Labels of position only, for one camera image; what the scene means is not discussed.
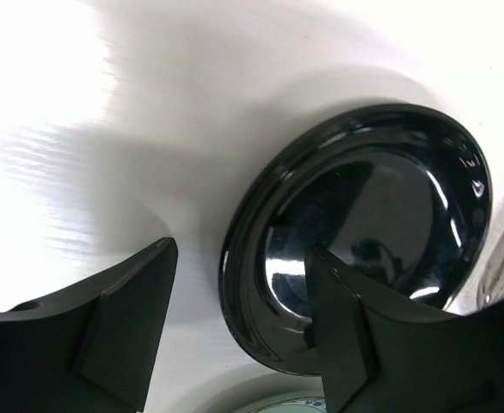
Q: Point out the black round plate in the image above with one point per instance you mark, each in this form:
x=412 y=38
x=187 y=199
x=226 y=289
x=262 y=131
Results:
x=398 y=191

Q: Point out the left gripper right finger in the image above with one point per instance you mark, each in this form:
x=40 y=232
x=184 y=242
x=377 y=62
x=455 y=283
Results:
x=380 y=351

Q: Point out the blue patterned round plate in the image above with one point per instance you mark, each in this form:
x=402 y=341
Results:
x=274 y=392

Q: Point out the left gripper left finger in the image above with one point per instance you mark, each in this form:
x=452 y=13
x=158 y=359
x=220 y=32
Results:
x=92 y=346

